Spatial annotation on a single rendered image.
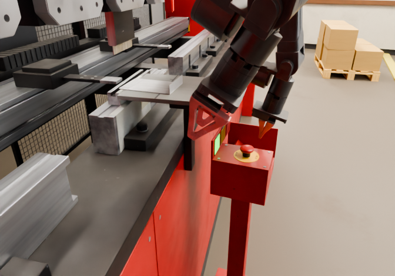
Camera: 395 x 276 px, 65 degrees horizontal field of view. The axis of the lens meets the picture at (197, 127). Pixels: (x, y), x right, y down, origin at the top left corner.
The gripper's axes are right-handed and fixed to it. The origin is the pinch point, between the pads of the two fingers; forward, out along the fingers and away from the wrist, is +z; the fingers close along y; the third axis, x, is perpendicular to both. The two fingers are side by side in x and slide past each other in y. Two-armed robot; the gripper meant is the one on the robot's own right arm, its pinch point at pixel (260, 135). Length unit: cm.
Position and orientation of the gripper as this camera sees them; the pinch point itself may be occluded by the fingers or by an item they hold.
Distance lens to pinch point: 96.4
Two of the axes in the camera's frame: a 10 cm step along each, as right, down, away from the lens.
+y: -9.1, -3.6, 1.8
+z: -2.4, 8.3, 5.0
